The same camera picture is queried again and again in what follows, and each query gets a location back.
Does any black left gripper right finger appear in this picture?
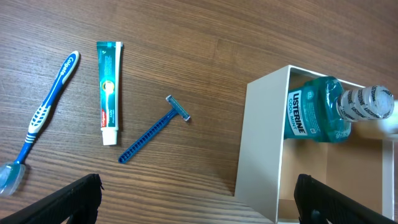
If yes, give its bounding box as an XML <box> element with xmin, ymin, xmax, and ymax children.
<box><xmin>294</xmin><ymin>174</ymin><xmax>395</xmax><ymax>224</ymax></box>

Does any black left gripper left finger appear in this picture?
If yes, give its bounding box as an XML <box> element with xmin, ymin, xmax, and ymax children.
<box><xmin>1</xmin><ymin>174</ymin><xmax>103</xmax><ymax>224</ymax></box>

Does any blue mouthwash bottle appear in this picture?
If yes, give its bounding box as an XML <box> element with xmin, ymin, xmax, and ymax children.
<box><xmin>284</xmin><ymin>77</ymin><xmax>394</xmax><ymax>143</ymax></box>

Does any white cardboard box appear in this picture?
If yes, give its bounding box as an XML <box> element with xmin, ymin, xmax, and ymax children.
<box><xmin>235</xmin><ymin>65</ymin><xmax>397</xmax><ymax>223</ymax></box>

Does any blue white toothbrush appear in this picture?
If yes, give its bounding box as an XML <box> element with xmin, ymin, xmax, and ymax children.
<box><xmin>1</xmin><ymin>50</ymin><xmax>80</xmax><ymax>196</ymax></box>

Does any blue disposable razor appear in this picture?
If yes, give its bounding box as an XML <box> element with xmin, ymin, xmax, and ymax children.
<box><xmin>118</xmin><ymin>95</ymin><xmax>190</xmax><ymax>164</ymax></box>

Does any teal toothpaste tube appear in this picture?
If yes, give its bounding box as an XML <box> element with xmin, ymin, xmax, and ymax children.
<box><xmin>96</xmin><ymin>41</ymin><xmax>123</xmax><ymax>146</ymax></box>

